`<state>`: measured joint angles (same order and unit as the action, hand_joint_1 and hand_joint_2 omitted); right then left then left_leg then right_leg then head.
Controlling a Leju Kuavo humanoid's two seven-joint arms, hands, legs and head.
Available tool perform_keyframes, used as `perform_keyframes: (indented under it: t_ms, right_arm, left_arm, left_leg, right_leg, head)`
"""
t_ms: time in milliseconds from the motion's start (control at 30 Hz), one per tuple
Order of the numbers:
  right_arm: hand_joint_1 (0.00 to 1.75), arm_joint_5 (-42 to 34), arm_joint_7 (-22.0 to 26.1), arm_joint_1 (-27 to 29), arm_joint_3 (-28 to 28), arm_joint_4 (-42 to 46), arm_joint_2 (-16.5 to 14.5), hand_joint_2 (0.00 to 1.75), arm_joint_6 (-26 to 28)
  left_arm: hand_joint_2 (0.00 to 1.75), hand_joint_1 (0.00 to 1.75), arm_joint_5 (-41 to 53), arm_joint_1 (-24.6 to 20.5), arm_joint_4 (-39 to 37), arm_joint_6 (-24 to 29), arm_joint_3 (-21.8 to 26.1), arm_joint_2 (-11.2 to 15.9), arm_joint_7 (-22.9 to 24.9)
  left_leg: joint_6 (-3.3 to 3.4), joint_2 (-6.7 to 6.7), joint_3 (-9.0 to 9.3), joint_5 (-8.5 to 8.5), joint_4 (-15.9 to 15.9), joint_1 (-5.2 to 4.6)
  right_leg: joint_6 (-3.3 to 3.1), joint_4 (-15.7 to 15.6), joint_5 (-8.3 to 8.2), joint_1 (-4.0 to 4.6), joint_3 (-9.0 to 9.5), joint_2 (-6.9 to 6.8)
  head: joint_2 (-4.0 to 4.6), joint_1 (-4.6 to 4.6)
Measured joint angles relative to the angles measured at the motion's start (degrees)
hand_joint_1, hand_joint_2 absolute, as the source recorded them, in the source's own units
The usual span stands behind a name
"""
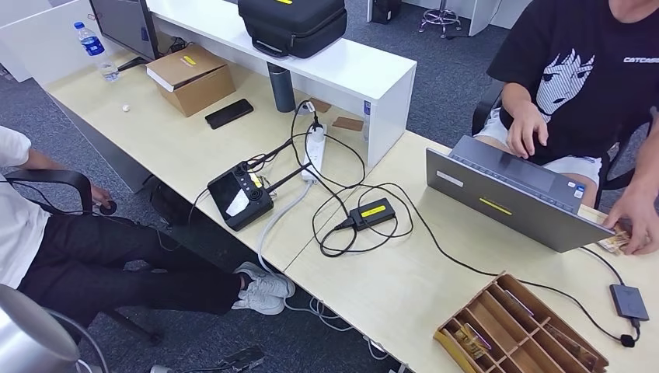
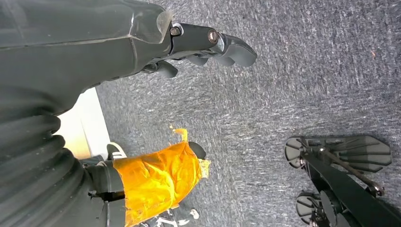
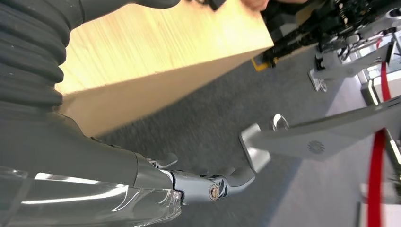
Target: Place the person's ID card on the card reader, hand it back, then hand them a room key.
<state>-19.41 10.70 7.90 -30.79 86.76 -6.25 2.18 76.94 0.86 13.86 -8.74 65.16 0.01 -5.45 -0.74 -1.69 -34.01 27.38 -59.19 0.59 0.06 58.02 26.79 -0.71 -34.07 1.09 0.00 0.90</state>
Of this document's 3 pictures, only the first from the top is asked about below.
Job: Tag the person's right hand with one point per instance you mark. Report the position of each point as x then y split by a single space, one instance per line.
527 128

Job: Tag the person's left hand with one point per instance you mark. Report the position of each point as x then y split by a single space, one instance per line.
641 216
101 195

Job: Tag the black round handheld controller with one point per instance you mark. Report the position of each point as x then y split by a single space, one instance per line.
108 208

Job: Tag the grey laptop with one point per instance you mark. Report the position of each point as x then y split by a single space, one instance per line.
509 206

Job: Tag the wooden card organizer tray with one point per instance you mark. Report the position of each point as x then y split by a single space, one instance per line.
520 334

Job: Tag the person's right forearm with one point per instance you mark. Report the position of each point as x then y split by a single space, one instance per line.
516 95

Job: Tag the person's left forearm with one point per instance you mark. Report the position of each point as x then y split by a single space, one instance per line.
649 164
46 163

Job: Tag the person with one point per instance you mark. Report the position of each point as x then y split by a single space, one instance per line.
103 257
582 98

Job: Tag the brown patterned card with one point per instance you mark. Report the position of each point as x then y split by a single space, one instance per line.
566 340

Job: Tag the purple edged key card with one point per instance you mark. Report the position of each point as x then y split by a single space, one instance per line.
480 337
519 302

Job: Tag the white cabinet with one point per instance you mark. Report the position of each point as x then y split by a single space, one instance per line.
484 15

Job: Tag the black screen remote controller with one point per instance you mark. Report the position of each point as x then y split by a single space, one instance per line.
240 201

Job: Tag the chrome stool base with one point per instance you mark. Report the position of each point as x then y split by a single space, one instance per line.
440 18

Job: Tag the clear plastic water bottle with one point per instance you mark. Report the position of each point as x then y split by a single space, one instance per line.
96 51

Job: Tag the brown cardboard box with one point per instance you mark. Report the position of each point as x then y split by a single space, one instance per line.
191 81

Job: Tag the black smartphone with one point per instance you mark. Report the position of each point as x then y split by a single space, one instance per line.
229 113

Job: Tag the white desk partition panel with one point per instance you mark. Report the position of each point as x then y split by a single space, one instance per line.
42 41

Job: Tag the black computer monitor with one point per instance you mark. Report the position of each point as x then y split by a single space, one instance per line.
122 23

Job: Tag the black yellow-labelled power adapter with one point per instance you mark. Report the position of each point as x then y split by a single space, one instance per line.
372 212

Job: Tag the brown cardboard piece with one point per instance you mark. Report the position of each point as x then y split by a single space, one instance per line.
347 124
321 106

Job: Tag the white desk shelf riser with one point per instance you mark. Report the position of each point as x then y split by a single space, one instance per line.
356 72

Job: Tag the black computer tower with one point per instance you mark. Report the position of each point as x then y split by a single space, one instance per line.
385 10

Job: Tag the white sneaker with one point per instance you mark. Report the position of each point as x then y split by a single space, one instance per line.
257 305
271 285

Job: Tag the dark grey tumbler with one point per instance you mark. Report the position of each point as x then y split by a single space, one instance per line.
281 90

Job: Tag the black glossy floor device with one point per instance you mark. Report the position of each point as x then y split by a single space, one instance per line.
243 357

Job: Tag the white power strip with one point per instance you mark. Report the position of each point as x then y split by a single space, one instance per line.
314 154

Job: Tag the white charger plug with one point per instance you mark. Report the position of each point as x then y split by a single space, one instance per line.
307 108

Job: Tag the black carrying case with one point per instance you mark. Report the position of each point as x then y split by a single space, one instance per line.
293 26

